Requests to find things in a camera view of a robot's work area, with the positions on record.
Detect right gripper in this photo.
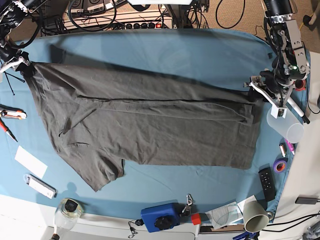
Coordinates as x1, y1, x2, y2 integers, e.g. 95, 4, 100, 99
0, 44, 35, 78

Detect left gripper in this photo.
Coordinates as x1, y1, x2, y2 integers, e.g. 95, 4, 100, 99
247, 70, 284, 103

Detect translucent plastic cup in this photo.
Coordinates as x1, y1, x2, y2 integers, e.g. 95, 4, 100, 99
266, 108, 304, 144

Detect grey T-shirt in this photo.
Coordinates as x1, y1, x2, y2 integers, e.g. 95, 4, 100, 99
25, 62, 263, 191

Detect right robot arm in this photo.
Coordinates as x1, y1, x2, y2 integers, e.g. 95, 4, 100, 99
0, 0, 44, 78

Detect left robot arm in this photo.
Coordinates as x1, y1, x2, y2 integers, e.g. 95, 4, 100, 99
243, 0, 310, 107

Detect black white marker pen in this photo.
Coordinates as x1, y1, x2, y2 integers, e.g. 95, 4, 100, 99
287, 97, 310, 124

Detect orange white utility knife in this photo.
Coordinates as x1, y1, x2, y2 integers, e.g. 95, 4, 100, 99
0, 104, 27, 120

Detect red tape roll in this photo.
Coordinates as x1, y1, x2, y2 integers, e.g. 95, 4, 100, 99
294, 79, 306, 92

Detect small white battery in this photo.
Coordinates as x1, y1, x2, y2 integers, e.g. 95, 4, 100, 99
279, 143, 287, 158

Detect pink marker pen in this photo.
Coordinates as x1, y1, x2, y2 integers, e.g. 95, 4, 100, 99
284, 138, 295, 155

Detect purple tape roll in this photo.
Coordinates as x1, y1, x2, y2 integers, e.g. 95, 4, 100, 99
273, 157, 288, 173

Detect white paper card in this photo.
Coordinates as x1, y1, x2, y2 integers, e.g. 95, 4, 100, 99
14, 146, 48, 179

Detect black remote control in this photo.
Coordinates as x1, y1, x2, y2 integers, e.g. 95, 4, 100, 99
258, 167, 276, 202

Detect white packaged stick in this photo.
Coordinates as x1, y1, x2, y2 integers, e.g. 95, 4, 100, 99
23, 174, 57, 199

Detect printed paper sheet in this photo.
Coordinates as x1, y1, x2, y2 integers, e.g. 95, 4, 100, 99
205, 195, 257, 230

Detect silver carabiner clip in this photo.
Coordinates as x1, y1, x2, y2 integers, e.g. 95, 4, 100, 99
186, 194, 193, 206

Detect black power strip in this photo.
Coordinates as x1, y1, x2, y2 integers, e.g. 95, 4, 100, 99
121, 21, 171, 30

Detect small red cube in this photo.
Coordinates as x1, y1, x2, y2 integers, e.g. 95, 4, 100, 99
191, 213, 202, 226

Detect blue box with knob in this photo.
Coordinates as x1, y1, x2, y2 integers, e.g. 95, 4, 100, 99
140, 203, 181, 233

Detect clear glass jar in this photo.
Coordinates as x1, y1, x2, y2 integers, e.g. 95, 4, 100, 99
54, 198, 83, 234

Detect black cable ties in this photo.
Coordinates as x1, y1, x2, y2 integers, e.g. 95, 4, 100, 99
0, 71, 26, 96

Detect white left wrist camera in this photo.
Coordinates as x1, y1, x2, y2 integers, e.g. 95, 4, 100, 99
270, 105, 288, 119

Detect red handled pliers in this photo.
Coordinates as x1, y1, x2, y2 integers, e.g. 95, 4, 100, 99
0, 118, 18, 142

